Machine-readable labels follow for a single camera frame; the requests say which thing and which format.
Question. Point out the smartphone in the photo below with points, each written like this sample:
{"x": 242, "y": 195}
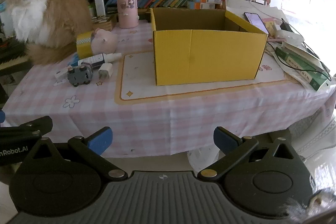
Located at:
{"x": 256, "y": 22}

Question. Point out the wooden chess box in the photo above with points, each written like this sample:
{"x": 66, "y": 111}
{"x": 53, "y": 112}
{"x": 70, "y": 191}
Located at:
{"x": 103, "y": 22}

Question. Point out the black piano keyboard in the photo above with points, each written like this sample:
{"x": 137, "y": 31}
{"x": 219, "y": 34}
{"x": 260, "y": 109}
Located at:
{"x": 13, "y": 56}

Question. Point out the yellow cardboard box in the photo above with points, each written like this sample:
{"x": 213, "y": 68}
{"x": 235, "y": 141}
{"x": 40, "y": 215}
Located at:
{"x": 204, "y": 56}

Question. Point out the dark book with white pages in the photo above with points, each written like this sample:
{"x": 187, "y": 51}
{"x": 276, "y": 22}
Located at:
{"x": 302, "y": 52}

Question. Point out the fluffy orange white cat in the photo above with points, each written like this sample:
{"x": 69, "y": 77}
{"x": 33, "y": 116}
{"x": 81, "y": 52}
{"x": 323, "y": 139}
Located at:
{"x": 52, "y": 11}

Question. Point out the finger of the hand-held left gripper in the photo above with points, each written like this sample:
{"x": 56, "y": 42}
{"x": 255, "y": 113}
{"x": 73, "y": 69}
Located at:
{"x": 1, "y": 117}
{"x": 31, "y": 124}

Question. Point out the white staples box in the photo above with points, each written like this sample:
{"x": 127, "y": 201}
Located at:
{"x": 61, "y": 74}

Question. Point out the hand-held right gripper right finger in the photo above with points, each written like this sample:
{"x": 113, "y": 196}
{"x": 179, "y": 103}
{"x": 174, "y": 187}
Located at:
{"x": 223, "y": 138}

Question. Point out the black power adapter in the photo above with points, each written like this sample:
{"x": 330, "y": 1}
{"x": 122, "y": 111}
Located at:
{"x": 286, "y": 26}

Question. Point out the grey toy car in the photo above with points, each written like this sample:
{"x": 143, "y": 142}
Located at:
{"x": 78, "y": 75}

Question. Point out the pink cartoon pen holder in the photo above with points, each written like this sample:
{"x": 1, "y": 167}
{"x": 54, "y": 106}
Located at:
{"x": 127, "y": 11}

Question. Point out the white orange-bordered desk mat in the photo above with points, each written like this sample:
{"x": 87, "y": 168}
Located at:
{"x": 136, "y": 77}

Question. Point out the small blue cloth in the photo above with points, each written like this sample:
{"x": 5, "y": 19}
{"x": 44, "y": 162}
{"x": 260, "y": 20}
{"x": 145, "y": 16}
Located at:
{"x": 74, "y": 58}

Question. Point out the white charger plug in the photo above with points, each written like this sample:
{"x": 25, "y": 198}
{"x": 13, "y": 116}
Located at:
{"x": 105, "y": 71}

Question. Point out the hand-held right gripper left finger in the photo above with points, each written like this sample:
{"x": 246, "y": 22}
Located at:
{"x": 101, "y": 138}

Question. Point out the pink plush pig toy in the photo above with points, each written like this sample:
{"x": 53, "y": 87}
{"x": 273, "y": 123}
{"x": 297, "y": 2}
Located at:
{"x": 105, "y": 40}

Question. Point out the white plastic bag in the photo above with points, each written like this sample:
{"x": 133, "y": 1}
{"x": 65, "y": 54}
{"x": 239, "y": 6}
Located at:
{"x": 202, "y": 161}

